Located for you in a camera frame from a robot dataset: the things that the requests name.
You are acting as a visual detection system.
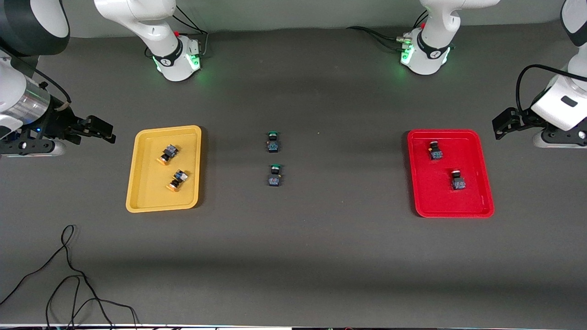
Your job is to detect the yellow push button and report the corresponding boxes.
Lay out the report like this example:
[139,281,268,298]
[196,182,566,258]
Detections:
[157,143,180,166]
[166,169,189,192]

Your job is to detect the yellow plastic tray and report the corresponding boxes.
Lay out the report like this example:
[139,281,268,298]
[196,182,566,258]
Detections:
[126,125,202,214]

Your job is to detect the red plastic tray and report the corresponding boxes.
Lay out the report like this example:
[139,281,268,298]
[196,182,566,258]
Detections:
[407,129,495,218]

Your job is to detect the thin black loose cable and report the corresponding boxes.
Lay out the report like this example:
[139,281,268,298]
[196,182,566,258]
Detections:
[0,224,139,330]

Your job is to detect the black right arm base cables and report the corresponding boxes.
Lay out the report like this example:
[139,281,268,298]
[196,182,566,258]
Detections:
[144,5,210,60]

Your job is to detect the black arm base cables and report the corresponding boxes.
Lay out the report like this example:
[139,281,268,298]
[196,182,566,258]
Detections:
[346,9,429,53]
[144,5,210,60]

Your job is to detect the black left arm base cables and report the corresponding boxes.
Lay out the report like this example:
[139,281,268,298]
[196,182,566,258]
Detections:
[346,9,429,53]

